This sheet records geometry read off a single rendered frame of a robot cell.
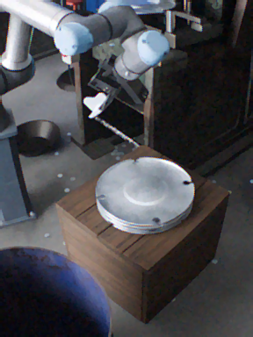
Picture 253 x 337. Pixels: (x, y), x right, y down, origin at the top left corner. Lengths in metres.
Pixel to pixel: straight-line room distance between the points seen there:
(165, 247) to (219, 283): 0.43
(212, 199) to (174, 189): 0.13
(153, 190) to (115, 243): 0.20
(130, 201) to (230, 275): 0.54
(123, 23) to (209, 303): 0.98
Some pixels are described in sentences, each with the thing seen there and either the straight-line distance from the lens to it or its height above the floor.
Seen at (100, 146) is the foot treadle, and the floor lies 0.16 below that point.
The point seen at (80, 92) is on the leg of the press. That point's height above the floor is 0.32.
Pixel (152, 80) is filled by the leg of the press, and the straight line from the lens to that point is 1.40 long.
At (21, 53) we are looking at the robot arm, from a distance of 1.35.
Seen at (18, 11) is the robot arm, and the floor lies 0.96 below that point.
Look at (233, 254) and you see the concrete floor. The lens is 1.56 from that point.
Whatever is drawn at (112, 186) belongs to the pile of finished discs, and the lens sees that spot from 1.23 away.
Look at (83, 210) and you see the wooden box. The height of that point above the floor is 0.35.
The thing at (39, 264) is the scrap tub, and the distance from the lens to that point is 1.01.
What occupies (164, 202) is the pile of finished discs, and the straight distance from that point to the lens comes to 1.17.
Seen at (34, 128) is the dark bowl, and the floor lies 0.04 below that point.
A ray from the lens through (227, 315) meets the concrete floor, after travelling 1.40.
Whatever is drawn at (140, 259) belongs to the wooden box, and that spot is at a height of 0.35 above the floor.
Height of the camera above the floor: 1.21
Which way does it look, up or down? 40 degrees down
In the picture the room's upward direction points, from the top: 2 degrees counter-clockwise
